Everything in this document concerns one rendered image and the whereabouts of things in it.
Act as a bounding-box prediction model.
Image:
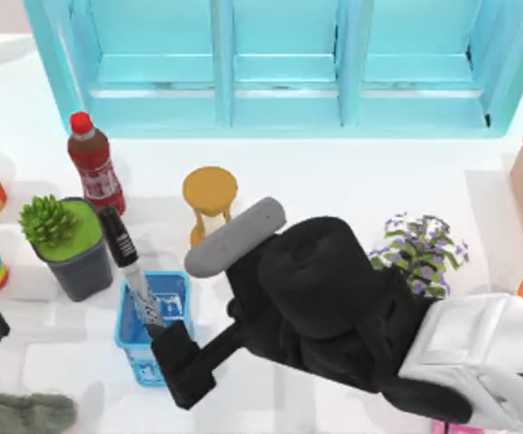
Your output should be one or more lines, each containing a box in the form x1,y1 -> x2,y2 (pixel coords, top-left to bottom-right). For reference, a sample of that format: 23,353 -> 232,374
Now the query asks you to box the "purple and white flower plant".
366,212 -> 471,302

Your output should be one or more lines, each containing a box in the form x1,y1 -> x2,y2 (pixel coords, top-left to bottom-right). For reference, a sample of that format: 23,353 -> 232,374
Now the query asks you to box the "wooden hourglass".
181,165 -> 240,248

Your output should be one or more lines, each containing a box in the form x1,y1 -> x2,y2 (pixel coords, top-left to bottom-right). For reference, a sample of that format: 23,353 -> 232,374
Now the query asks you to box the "grey-green cloth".
0,392 -> 79,434

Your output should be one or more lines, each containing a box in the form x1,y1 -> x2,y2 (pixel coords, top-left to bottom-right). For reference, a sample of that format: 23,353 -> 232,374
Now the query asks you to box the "pale grey rounded box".
184,195 -> 288,279

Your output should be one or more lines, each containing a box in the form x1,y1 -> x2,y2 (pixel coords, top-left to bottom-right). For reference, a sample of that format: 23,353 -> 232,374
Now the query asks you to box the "blue basket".
115,270 -> 196,388

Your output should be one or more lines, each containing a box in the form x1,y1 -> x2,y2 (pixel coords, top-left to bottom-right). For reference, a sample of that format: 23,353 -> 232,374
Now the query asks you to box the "pink object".
430,417 -> 471,434

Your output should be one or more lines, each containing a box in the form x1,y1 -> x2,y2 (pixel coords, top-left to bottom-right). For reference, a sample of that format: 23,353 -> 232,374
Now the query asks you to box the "red bottle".
66,111 -> 128,216

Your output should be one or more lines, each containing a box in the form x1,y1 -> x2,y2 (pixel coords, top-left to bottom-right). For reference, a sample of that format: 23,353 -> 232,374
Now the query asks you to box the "light blue rack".
23,0 -> 523,139

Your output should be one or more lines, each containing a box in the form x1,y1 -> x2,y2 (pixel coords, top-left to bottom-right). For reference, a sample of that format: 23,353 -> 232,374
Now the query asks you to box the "green succulent in grey pot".
17,193 -> 116,304

